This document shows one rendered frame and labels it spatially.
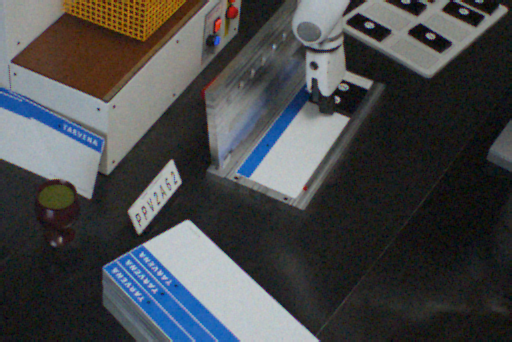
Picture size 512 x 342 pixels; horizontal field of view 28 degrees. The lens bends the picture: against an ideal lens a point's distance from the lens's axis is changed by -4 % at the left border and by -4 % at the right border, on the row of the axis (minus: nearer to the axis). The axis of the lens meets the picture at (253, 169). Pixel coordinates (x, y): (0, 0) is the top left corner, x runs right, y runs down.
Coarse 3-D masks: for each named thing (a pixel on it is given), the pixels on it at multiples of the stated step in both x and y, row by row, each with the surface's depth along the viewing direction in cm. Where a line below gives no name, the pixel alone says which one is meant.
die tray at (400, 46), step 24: (456, 0) 255; (384, 24) 244; (408, 24) 245; (432, 24) 246; (456, 24) 248; (480, 24) 249; (384, 48) 237; (408, 48) 238; (456, 48) 240; (432, 72) 233
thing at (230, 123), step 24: (288, 0) 212; (288, 24) 215; (264, 48) 206; (288, 48) 218; (240, 72) 199; (264, 72) 210; (288, 72) 218; (216, 96) 189; (240, 96) 202; (264, 96) 210; (216, 120) 192; (240, 120) 202; (216, 144) 196
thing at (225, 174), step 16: (304, 64) 227; (304, 80) 224; (288, 96) 219; (272, 112) 215; (368, 112) 218; (256, 128) 211; (352, 128) 214; (240, 144) 207; (256, 144) 208; (224, 160) 201; (240, 160) 204; (336, 160) 206; (208, 176) 202; (224, 176) 200; (240, 176) 201; (320, 176) 203; (256, 192) 199; (272, 192) 198; (304, 192) 199; (288, 208) 197; (304, 208) 196
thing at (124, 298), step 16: (112, 272) 170; (112, 288) 171; (128, 288) 168; (112, 304) 174; (128, 304) 169; (144, 304) 166; (128, 320) 172; (144, 320) 166; (160, 320) 164; (144, 336) 169; (160, 336) 164; (176, 336) 162
